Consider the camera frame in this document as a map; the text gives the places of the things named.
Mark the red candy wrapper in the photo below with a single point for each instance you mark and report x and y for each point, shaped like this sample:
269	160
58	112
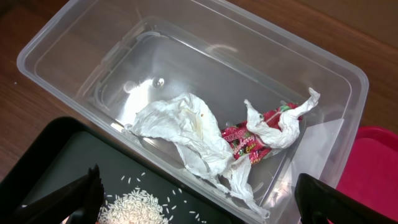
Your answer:
242	141

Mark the red serving tray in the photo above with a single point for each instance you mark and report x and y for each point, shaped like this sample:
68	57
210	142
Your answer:
369	172

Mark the twisted white tissue piece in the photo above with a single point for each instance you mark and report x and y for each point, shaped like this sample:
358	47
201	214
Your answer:
288	123

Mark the clear plastic waste bin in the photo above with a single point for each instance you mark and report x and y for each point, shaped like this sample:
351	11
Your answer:
109	59

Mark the pile of white rice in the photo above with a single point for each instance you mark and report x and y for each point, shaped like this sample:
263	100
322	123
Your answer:
137	206

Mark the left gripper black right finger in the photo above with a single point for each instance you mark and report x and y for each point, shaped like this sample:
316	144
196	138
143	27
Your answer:
318	203

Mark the black plastic tray bin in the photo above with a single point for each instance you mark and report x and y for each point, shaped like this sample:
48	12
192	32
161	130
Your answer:
65	150

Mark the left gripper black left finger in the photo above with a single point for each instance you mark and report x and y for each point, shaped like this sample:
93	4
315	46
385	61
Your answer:
77	202

